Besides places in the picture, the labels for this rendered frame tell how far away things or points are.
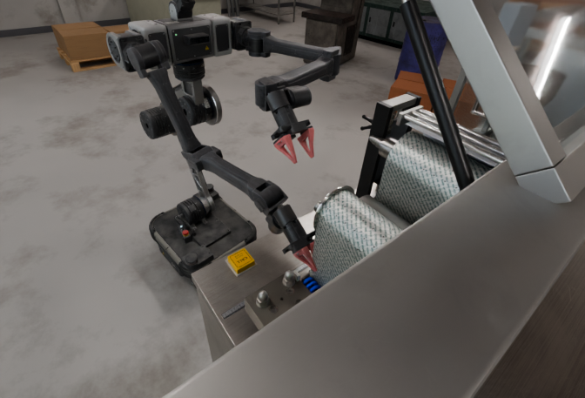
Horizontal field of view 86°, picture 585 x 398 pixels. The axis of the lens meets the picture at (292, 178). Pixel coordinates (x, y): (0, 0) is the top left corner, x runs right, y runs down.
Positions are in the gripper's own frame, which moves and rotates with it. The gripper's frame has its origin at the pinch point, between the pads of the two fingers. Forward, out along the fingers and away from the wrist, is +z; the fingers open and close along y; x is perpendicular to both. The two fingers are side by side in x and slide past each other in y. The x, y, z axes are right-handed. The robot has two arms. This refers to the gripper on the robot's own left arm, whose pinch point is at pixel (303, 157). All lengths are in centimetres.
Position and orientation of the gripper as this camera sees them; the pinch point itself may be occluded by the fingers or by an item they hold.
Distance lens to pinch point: 87.0
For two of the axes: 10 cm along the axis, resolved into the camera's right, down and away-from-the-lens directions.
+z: 4.1, 9.1, -1.0
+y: -8.0, 3.0, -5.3
